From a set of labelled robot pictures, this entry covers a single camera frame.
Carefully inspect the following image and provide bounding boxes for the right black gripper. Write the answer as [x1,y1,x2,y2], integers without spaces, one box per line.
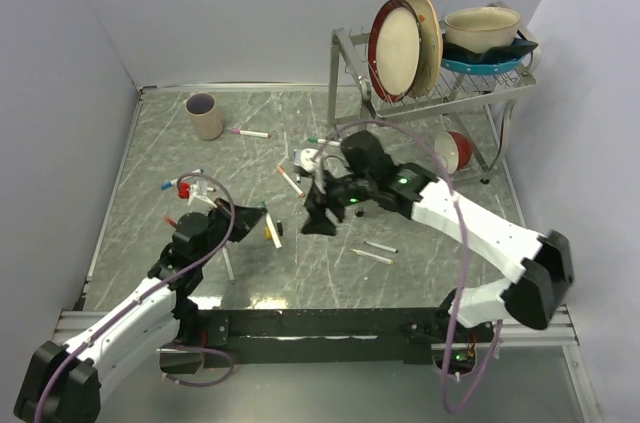
[299,167,374,238]

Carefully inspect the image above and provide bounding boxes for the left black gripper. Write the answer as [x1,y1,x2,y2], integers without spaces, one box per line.
[195,196,266,267]

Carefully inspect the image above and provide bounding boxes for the black cap marker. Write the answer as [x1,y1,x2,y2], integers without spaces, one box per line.
[364,240,398,253]

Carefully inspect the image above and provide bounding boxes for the yellow cap marker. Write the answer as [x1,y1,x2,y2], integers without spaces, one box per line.
[351,248,395,266]

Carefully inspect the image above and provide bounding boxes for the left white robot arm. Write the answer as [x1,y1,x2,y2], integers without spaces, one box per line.
[14,199,266,422]

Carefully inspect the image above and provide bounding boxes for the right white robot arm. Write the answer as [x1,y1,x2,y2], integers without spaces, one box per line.
[295,130,574,341]

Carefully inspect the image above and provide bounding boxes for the grey marker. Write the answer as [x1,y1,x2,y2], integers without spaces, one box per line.
[222,246,236,284]

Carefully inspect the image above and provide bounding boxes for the pink cap marker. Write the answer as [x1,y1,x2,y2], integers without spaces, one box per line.
[230,129,272,139]

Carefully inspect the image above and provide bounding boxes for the beige cylindrical cup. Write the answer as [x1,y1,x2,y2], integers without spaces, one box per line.
[185,93,224,140]

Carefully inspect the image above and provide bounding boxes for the red white bowl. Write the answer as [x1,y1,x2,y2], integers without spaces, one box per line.
[434,131,472,174]

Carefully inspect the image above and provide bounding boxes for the red rimmed white plate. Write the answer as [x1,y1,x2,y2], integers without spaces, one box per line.
[367,0,422,104]

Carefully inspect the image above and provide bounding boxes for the steel dish rack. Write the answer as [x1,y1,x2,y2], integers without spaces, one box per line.
[327,28,541,185]

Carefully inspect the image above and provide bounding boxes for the beige plate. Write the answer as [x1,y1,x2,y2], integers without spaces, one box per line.
[407,0,443,98]

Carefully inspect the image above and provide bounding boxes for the blue baking dish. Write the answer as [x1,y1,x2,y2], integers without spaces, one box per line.
[441,31,539,76]

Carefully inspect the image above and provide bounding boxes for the beige ceramic bowl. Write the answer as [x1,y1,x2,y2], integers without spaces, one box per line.
[444,7,521,52]

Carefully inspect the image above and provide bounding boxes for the dark blue cloth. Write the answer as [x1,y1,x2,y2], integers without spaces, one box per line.
[442,32,539,64]

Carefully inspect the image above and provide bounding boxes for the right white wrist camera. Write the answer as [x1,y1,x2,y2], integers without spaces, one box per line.
[293,148,323,178]

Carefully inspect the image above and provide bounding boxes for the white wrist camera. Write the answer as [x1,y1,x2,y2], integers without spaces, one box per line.
[177,180,216,207]
[293,148,323,178]

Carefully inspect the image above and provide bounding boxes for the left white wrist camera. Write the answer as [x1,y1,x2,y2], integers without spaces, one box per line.
[177,180,216,207]

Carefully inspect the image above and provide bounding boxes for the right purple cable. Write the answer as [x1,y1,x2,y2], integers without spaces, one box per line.
[312,117,504,414]

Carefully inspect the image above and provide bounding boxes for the black base frame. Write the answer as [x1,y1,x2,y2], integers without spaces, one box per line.
[144,292,501,377]

